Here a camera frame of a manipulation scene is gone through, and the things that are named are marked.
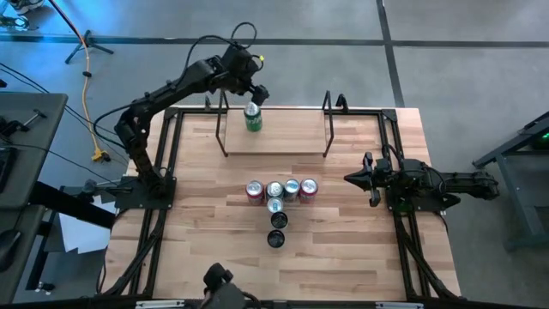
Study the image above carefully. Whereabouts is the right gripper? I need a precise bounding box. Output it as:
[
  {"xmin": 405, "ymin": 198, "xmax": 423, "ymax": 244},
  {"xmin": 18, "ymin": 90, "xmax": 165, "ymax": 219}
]
[{"xmin": 344, "ymin": 151, "xmax": 411, "ymax": 209}]

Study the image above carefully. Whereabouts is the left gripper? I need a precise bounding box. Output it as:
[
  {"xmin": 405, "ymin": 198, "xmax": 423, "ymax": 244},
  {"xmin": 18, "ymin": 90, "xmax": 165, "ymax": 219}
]
[{"xmin": 222, "ymin": 42, "xmax": 270, "ymax": 106}]

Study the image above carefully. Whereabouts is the green Sprite can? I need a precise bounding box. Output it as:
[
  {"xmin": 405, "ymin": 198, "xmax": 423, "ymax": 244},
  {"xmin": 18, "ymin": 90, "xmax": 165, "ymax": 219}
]
[
  {"xmin": 243, "ymin": 101, "xmax": 263, "ymax": 133},
  {"xmin": 265, "ymin": 179, "xmax": 285, "ymax": 201}
]

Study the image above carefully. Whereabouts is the orange-red Fanta can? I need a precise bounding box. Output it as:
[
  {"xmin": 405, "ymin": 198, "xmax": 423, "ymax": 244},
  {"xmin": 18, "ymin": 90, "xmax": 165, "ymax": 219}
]
[
  {"xmin": 245, "ymin": 179, "xmax": 266, "ymax": 207},
  {"xmin": 299, "ymin": 178, "xmax": 320, "ymax": 205}
]

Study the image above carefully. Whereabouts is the slim blue drink can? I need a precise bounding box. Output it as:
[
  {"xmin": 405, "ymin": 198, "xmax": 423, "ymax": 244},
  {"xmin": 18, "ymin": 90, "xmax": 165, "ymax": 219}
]
[{"xmin": 283, "ymin": 178, "xmax": 301, "ymax": 203}]

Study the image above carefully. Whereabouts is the tall silver Celsius can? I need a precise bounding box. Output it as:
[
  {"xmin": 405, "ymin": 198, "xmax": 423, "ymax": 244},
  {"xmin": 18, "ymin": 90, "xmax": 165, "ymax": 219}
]
[{"xmin": 266, "ymin": 196, "xmax": 286, "ymax": 215}]

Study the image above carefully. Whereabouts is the black round cylinder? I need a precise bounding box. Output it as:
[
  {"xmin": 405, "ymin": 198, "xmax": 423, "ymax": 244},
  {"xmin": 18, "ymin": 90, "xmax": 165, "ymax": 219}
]
[
  {"xmin": 270, "ymin": 211, "xmax": 289, "ymax": 230},
  {"xmin": 266, "ymin": 229, "xmax": 287, "ymax": 249}
]

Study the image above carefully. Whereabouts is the gray metal cart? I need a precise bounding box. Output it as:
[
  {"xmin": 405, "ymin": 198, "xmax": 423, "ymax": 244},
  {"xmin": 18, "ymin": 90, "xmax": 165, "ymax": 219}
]
[{"xmin": 471, "ymin": 110, "xmax": 549, "ymax": 252}]

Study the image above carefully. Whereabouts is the black floor stand foot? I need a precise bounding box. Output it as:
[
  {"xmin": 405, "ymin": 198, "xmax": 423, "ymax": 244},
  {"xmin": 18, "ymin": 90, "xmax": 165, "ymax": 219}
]
[{"xmin": 63, "ymin": 28, "xmax": 116, "ymax": 65}]

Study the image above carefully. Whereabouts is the black device with green light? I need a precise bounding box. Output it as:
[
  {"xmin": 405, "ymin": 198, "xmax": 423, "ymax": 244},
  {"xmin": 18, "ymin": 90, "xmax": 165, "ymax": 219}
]
[{"xmin": 530, "ymin": 130, "xmax": 549, "ymax": 151}]

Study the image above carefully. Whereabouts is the gray desk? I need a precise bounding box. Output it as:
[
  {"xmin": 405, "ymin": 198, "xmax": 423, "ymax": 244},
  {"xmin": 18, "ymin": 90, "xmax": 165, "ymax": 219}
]
[{"xmin": 0, "ymin": 92, "xmax": 69, "ymax": 304}]

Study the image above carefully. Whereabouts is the black desk crossbar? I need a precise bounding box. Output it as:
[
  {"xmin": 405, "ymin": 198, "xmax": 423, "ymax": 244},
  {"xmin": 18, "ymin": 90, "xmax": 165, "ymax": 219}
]
[{"xmin": 27, "ymin": 179, "xmax": 118, "ymax": 231}]

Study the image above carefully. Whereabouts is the black desk clamp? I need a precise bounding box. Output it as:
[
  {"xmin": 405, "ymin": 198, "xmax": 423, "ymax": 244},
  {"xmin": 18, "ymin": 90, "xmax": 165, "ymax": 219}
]
[{"xmin": 0, "ymin": 108, "xmax": 49, "ymax": 139}]

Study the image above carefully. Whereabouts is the black keyboard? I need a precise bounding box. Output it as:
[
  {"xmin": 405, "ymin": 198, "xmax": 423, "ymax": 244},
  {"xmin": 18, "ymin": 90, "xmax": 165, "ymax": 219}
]
[{"xmin": 0, "ymin": 145, "xmax": 16, "ymax": 194}]

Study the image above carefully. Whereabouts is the black computer mouse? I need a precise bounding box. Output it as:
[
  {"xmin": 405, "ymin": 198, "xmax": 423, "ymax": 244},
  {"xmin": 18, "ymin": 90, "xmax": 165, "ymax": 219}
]
[{"xmin": 0, "ymin": 229, "xmax": 22, "ymax": 274}]

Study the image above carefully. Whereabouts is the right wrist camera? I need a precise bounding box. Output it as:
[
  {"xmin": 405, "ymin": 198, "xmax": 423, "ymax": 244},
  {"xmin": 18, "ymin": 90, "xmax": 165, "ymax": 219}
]
[{"xmin": 374, "ymin": 155, "xmax": 394, "ymax": 176}]

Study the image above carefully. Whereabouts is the black aluminium table frame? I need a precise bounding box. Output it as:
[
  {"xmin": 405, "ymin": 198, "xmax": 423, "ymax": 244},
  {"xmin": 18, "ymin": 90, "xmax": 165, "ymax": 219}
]
[{"xmin": 96, "ymin": 105, "xmax": 463, "ymax": 301}]

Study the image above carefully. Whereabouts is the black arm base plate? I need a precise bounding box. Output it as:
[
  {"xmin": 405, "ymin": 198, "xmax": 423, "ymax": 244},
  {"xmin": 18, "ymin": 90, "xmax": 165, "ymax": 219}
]
[
  {"xmin": 383, "ymin": 188, "xmax": 462, "ymax": 214},
  {"xmin": 114, "ymin": 176, "xmax": 178, "ymax": 210}
]

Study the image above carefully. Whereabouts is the black wire shelf rack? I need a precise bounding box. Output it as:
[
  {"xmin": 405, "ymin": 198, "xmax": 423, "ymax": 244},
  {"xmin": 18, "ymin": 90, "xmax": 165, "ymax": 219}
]
[{"xmin": 215, "ymin": 88, "xmax": 336, "ymax": 159}]

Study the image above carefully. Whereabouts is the silver metal bracket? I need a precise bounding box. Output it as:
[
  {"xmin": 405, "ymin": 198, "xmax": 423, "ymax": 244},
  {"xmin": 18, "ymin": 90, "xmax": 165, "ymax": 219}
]
[
  {"xmin": 375, "ymin": 301, "xmax": 425, "ymax": 309},
  {"xmin": 135, "ymin": 299, "xmax": 186, "ymax": 309}
]

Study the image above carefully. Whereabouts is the yellow extension cable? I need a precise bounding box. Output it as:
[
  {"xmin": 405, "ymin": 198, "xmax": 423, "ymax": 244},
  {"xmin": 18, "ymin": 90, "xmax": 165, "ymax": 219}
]
[{"xmin": 81, "ymin": 40, "xmax": 112, "ymax": 164}]

